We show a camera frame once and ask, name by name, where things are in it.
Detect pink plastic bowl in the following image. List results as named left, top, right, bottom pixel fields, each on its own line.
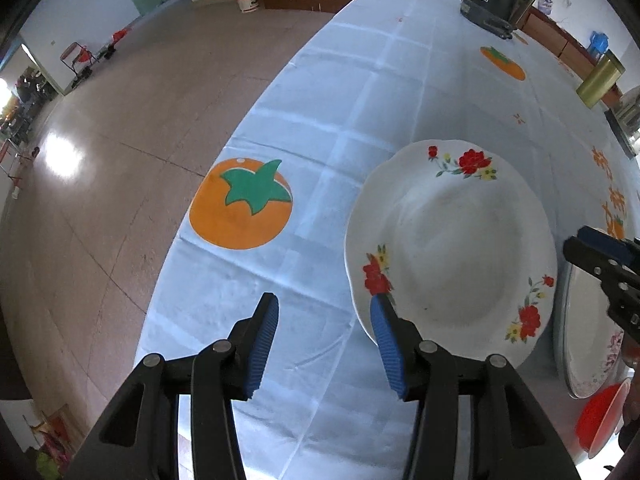
left=575, top=378, right=631, bottom=460

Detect pink floral rim plate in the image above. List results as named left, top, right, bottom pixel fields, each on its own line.
left=553, top=263, right=624, bottom=400

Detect stainless electric kettle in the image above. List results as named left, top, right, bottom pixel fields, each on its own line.
left=605, top=99, right=640, bottom=159

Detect persimmon print tablecloth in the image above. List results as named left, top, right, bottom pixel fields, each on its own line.
left=138, top=0, right=639, bottom=479

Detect blue thermos bottle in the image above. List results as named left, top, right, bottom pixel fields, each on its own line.
left=588, top=32, right=608, bottom=58

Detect red flower white plate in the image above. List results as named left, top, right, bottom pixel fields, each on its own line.
left=344, top=140, right=558, bottom=365

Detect green gold tumbler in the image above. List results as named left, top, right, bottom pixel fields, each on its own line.
left=576, top=50, right=626, bottom=108

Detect red folding chair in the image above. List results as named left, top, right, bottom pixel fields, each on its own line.
left=60, top=42, right=98, bottom=89

